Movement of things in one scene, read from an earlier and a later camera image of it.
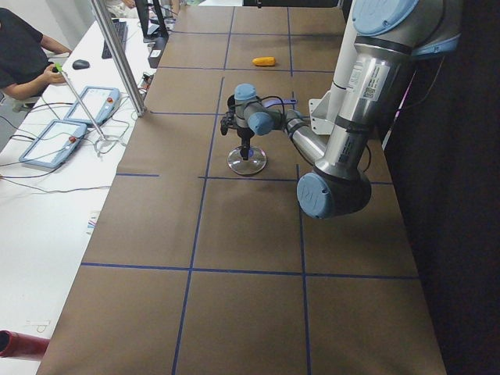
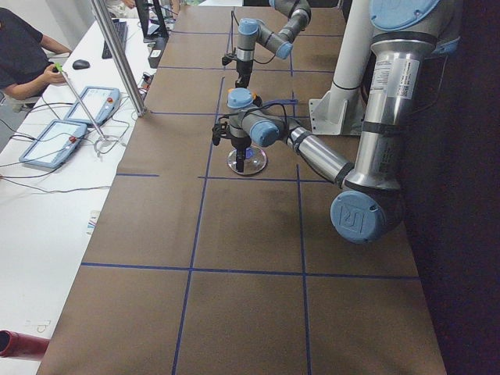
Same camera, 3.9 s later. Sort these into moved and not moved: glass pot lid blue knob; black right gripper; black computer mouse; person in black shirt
Moved: black right gripper
Not moved: person in black shirt; black computer mouse; glass pot lid blue knob
